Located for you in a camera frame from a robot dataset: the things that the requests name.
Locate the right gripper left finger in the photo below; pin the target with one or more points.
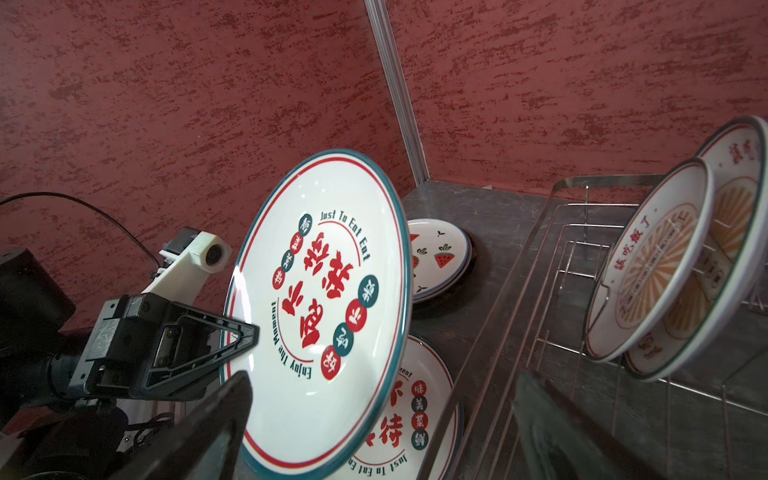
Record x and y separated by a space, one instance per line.
205 444

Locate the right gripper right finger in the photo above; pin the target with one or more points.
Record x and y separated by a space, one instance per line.
561 442

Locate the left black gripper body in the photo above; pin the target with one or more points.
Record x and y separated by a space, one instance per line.
120 349

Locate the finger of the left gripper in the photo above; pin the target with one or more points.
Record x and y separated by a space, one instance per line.
187 348

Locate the red character plate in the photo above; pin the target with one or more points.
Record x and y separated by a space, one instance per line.
324 273
396 446

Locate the watermelon blue rim plate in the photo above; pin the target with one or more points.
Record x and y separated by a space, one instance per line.
441 254

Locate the black striped rim plate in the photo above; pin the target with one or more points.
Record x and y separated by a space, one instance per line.
452 299

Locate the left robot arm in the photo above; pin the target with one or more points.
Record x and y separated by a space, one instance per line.
79 439

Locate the orange sunburst plate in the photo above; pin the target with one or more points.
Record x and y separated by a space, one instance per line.
649 264
731 261

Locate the left corner aluminium profile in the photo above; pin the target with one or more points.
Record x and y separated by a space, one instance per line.
396 81

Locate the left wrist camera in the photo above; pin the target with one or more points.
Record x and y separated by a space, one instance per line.
188 261

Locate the wire dish rack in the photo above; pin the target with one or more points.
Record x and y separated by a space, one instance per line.
538 261

